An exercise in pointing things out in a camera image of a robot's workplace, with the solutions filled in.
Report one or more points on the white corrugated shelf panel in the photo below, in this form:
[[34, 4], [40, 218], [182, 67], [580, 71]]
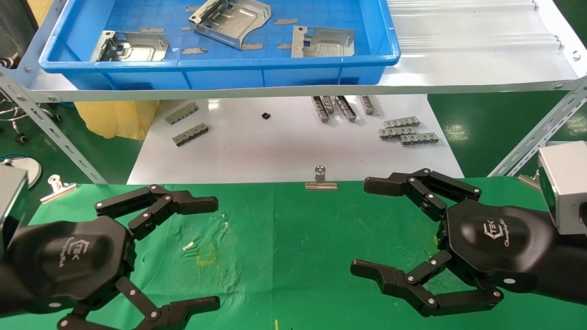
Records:
[[458, 55]]

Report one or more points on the stamped metal bracket plate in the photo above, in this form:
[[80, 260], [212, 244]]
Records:
[[142, 48], [234, 23], [330, 43]]

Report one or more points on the green table mat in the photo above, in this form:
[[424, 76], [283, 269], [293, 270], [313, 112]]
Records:
[[298, 256]]

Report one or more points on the grey connector strips top group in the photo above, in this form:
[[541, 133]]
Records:
[[346, 108]]

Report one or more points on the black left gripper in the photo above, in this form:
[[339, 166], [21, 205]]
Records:
[[69, 261]]

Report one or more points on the white round disc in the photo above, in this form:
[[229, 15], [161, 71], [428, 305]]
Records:
[[31, 170]]

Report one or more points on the grey connector strips group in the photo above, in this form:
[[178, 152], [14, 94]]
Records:
[[346, 108], [419, 139]]

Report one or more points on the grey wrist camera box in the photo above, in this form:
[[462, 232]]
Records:
[[11, 201], [566, 183]]

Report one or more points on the blue plastic tray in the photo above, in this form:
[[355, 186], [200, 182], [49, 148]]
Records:
[[229, 78]]

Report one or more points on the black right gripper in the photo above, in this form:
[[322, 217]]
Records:
[[500, 243]]

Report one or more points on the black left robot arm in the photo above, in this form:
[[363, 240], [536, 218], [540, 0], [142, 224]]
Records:
[[7, 284]]

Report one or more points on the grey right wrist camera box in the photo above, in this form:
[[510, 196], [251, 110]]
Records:
[[566, 183]]

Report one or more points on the long metal bars group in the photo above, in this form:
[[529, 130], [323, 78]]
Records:
[[320, 110]]

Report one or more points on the grey connector strips right group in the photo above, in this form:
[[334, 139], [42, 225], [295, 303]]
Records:
[[419, 139]]

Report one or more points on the chrome stool base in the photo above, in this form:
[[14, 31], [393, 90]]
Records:
[[18, 112]]

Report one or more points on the white table board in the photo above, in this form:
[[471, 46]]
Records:
[[275, 146]]

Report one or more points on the small metal screws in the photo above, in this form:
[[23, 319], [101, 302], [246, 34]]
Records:
[[188, 246]]

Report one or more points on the silver binder clip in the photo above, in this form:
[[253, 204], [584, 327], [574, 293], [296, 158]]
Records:
[[58, 190], [529, 181], [321, 185]]

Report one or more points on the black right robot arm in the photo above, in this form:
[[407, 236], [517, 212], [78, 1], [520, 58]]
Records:
[[568, 270]]

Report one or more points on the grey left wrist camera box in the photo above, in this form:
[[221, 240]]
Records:
[[11, 201]]

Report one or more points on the yellow foam bag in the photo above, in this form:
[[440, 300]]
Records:
[[114, 119]]

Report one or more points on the slotted steel angle leg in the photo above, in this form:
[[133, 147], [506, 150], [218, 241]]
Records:
[[536, 137], [55, 133]]

